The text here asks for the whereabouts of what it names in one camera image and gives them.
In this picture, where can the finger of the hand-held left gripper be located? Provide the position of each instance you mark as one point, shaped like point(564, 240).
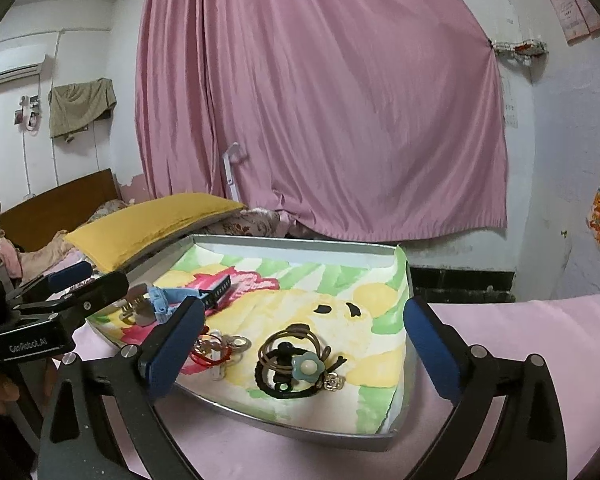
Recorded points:
point(70, 274)
point(102, 290)

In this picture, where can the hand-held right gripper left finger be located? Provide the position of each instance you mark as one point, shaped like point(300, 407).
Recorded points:
point(172, 355)

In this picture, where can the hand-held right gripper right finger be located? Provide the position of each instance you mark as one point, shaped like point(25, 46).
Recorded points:
point(430, 355)

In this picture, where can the blue smart watch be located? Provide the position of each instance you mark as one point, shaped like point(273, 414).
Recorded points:
point(162, 302)

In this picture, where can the black hairpin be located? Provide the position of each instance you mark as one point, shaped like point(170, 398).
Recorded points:
point(336, 367)

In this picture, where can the grey metal tray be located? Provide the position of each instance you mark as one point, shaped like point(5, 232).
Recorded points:
point(305, 432)

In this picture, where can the pink clothes pile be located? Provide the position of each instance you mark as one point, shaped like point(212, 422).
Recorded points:
point(45, 255)

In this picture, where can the beige hair clip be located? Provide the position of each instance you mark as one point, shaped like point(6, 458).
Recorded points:
point(142, 316)

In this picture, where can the white hair clip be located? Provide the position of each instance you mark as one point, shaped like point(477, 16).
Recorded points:
point(217, 372)

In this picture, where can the wooden headboard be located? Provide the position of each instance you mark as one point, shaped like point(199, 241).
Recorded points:
point(55, 210)

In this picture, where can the yellow pillow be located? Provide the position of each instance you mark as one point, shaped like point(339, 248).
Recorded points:
point(145, 225)

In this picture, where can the pink bed sheet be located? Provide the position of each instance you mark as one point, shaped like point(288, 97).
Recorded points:
point(530, 325)

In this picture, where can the printed cartoon cloth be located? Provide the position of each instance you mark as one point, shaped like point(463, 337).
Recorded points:
point(300, 310)

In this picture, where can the floral patterned pillow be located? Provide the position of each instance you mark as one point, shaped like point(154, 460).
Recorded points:
point(255, 220)

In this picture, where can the olive hanging cloth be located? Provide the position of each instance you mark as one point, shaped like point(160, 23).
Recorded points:
point(80, 105)

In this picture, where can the white air conditioner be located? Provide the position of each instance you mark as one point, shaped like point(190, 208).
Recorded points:
point(10, 72)

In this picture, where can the pink curtain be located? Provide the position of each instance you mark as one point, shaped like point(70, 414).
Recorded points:
point(330, 100)

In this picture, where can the small white wall gadget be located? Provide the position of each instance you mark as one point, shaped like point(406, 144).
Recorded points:
point(29, 115)

